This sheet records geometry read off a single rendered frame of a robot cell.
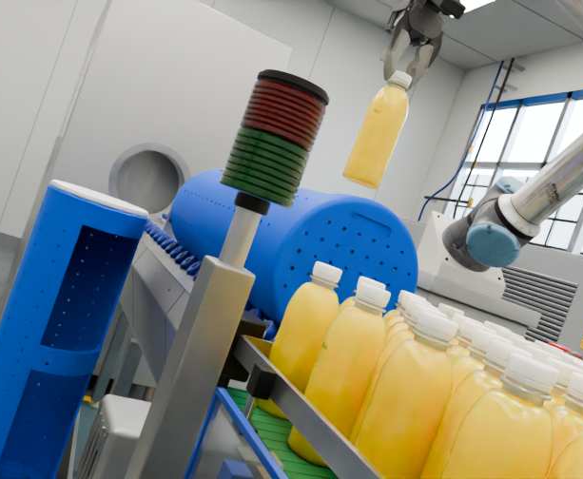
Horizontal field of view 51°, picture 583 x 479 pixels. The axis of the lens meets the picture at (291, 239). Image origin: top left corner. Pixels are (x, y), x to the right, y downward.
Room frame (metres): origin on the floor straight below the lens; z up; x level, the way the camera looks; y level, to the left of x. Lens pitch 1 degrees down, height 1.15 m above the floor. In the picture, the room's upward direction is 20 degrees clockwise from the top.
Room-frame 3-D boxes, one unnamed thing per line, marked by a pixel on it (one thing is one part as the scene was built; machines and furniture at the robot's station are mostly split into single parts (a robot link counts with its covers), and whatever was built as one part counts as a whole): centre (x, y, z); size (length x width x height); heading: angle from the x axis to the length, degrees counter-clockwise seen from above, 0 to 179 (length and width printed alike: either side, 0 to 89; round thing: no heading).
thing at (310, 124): (0.51, 0.04, 1.23); 0.06 x 0.06 x 0.04
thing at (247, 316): (0.88, 0.03, 0.95); 0.10 x 0.07 x 0.10; 114
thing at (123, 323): (2.89, 0.62, 0.31); 0.06 x 0.06 x 0.63; 24
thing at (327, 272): (0.84, -0.06, 1.10); 0.04 x 0.04 x 0.02
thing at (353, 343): (0.72, -0.11, 1.00); 0.07 x 0.07 x 0.19
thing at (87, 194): (1.73, 0.55, 1.03); 0.28 x 0.28 x 0.01
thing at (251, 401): (0.71, -0.02, 0.94); 0.03 x 0.02 x 0.08; 24
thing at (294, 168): (0.51, 0.04, 1.18); 0.06 x 0.06 x 0.05
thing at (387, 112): (1.13, -0.09, 1.36); 0.07 x 0.07 x 0.19
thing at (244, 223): (0.51, 0.04, 1.18); 0.06 x 0.06 x 0.16
